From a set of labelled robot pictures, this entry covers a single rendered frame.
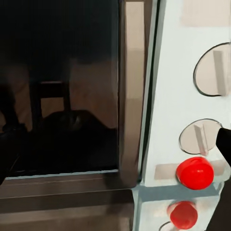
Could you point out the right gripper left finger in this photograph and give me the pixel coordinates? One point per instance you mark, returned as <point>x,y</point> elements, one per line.
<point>11,144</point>

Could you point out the microwave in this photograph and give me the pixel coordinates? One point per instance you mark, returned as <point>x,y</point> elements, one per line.
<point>114,93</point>

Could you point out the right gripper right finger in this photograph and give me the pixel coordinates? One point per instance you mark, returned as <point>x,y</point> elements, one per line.
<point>223,142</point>

